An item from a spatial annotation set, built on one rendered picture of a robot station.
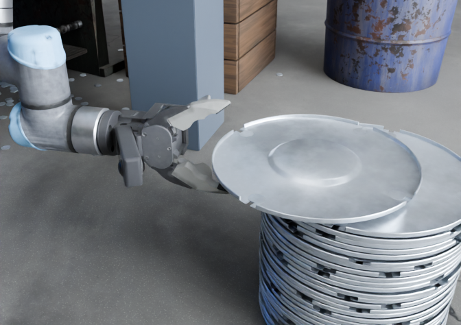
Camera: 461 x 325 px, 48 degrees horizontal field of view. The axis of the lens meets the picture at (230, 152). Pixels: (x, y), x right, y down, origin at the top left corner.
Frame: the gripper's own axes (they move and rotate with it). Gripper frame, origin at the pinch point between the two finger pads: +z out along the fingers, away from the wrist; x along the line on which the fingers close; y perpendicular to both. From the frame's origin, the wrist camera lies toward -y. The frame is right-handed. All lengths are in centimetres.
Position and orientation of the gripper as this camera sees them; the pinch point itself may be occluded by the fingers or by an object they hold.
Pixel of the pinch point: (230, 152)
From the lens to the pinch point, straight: 75.1
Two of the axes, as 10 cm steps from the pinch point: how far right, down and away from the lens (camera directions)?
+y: 2.1, -4.8, 8.5
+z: 9.8, 1.0, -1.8
